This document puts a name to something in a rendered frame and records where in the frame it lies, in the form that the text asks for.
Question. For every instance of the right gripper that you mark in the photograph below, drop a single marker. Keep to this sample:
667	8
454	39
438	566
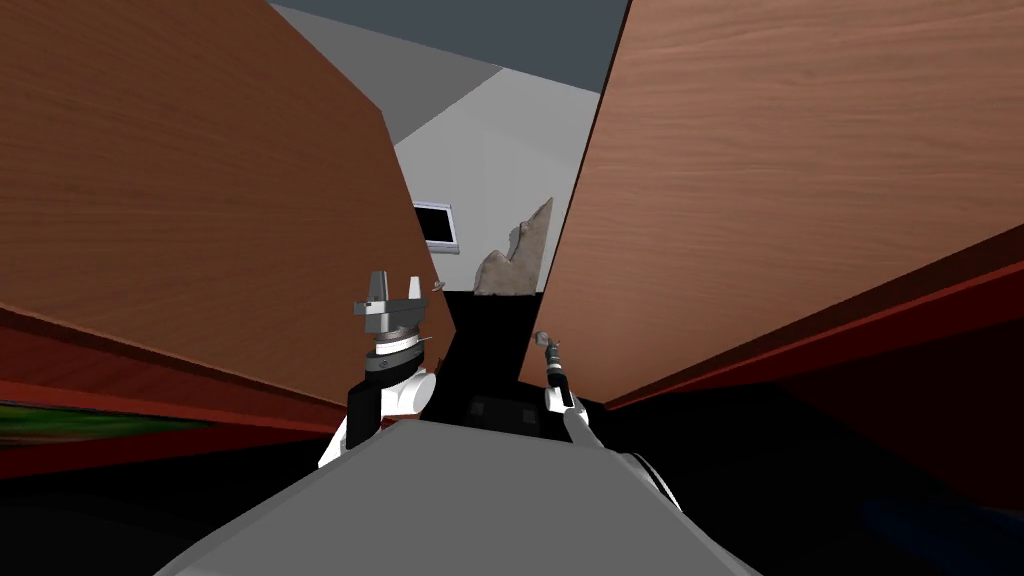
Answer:
543	338

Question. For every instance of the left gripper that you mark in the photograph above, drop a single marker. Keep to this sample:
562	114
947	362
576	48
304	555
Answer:
390	316

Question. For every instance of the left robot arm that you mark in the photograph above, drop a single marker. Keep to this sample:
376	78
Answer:
392	392

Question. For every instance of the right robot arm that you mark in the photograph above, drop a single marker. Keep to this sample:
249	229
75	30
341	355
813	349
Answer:
562	392

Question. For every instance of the beige jagged rock shape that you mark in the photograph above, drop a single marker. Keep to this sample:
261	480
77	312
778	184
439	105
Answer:
520	260

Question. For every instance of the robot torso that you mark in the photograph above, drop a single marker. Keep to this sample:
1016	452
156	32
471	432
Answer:
448	512

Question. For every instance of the brown wooden door leaf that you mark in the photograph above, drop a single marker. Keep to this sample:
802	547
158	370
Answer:
760	176
184	184

